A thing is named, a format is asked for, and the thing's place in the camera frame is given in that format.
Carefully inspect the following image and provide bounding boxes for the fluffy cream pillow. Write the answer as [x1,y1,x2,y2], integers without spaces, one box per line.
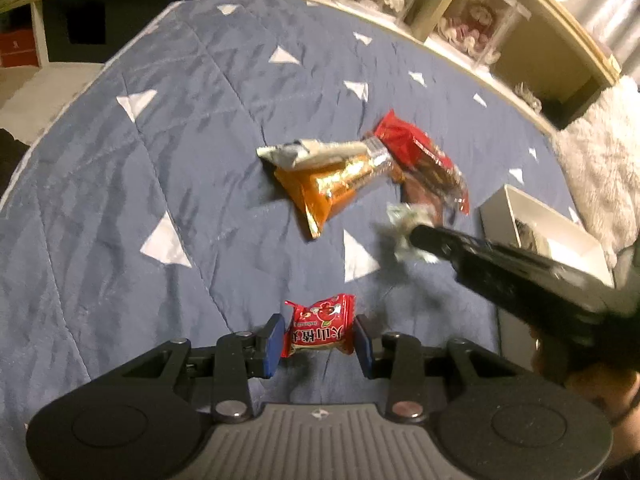
[550,76,640,261]

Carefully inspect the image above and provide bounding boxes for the silver green candy wrapper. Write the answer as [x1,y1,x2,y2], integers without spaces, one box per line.
[377,202,441,263]

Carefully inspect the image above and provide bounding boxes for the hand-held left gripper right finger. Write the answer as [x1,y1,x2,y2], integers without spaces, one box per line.
[352,314,531,423]

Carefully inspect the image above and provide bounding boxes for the brown cake packet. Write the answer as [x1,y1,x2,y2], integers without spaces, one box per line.
[400,170,451,226]

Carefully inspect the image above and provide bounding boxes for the white cardboard box tray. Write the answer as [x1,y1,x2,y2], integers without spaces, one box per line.
[479,184,615,366]

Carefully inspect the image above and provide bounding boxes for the cream white bar packet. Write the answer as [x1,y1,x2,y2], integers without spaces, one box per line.
[256,139,386,168]

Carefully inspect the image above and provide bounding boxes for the red box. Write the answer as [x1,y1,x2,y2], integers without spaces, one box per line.
[0,30,40,68]

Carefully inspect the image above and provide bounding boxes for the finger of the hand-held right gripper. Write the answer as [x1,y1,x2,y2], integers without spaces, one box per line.
[410,224,497,291]

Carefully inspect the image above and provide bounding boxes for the wooden shelf unit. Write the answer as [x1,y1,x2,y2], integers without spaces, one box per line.
[0,0,623,131]

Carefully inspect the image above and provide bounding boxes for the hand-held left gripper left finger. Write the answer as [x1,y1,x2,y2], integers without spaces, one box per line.
[100,314,287,423]

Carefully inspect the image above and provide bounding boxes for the shell ornament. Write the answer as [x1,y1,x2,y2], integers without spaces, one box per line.
[515,82,543,113]

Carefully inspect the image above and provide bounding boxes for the small red candy packet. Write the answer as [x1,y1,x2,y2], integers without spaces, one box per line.
[282,294,357,358]

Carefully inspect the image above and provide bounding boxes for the orange biscuit packet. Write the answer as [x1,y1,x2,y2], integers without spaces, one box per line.
[274,152,393,240]

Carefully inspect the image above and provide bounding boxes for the blue quilted blanket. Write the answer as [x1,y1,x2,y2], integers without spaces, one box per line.
[0,0,586,461]

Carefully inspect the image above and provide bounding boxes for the person's right hand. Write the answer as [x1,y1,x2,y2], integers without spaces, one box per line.
[565,364,640,423]

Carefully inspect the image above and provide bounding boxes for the red and clear biscuit packet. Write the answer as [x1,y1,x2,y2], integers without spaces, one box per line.
[374,109,471,216]

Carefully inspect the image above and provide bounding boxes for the clear dome with pink doll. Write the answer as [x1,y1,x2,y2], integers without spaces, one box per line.
[435,0,531,66]

